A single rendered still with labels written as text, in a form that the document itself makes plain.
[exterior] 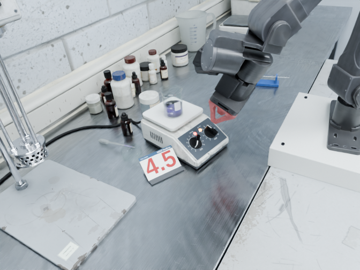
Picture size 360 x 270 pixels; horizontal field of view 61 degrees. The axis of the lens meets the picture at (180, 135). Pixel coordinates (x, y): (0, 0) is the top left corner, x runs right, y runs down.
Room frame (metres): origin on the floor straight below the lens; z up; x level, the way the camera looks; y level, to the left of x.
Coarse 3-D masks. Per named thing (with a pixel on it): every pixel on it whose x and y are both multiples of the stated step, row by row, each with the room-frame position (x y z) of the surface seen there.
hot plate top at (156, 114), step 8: (160, 104) 0.73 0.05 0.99; (184, 104) 0.72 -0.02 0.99; (192, 104) 0.72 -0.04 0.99; (144, 112) 0.70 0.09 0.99; (152, 112) 0.70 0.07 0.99; (160, 112) 0.69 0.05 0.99; (184, 112) 0.68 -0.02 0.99; (192, 112) 0.68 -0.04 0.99; (200, 112) 0.68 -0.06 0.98; (152, 120) 0.66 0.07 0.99; (160, 120) 0.66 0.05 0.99; (168, 120) 0.65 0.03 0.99; (176, 120) 0.65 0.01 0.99; (184, 120) 0.65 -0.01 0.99; (168, 128) 0.62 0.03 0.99; (176, 128) 0.62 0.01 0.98
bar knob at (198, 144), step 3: (198, 135) 0.60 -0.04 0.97; (192, 138) 0.61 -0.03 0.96; (195, 138) 0.61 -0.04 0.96; (198, 138) 0.60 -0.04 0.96; (192, 141) 0.60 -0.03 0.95; (195, 141) 0.59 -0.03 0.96; (198, 141) 0.59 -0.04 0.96; (192, 144) 0.59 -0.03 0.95; (195, 144) 0.58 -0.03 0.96; (198, 144) 0.58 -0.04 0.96; (201, 144) 0.60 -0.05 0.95; (195, 147) 0.58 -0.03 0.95; (198, 147) 0.59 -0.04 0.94
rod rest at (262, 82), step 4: (260, 80) 0.97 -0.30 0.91; (264, 80) 0.97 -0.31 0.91; (268, 80) 0.97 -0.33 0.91; (272, 80) 0.96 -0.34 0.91; (276, 80) 0.94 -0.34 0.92; (260, 84) 0.95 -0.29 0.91; (264, 84) 0.95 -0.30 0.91; (268, 84) 0.94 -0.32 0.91; (272, 84) 0.94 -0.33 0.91; (276, 84) 0.93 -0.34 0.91
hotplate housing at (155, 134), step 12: (144, 120) 0.69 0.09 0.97; (192, 120) 0.67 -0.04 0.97; (144, 132) 0.69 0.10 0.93; (156, 132) 0.65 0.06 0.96; (168, 132) 0.62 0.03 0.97; (180, 132) 0.62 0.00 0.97; (156, 144) 0.65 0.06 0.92; (168, 144) 0.62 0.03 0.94; (180, 144) 0.59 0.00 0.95; (180, 156) 0.59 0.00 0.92; (192, 156) 0.56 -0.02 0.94; (204, 156) 0.57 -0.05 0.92
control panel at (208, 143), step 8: (208, 120) 0.67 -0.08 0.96; (192, 128) 0.64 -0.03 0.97; (200, 128) 0.64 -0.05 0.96; (216, 128) 0.65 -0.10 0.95; (184, 136) 0.61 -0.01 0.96; (192, 136) 0.62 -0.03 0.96; (200, 136) 0.62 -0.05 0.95; (216, 136) 0.63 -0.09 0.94; (224, 136) 0.64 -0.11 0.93; (184, 144) 0.59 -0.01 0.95; (208, 144) 0.60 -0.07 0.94; (216, 144) 0.61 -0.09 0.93; (192, 152) 0.57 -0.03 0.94; (200, 152) 0.58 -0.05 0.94
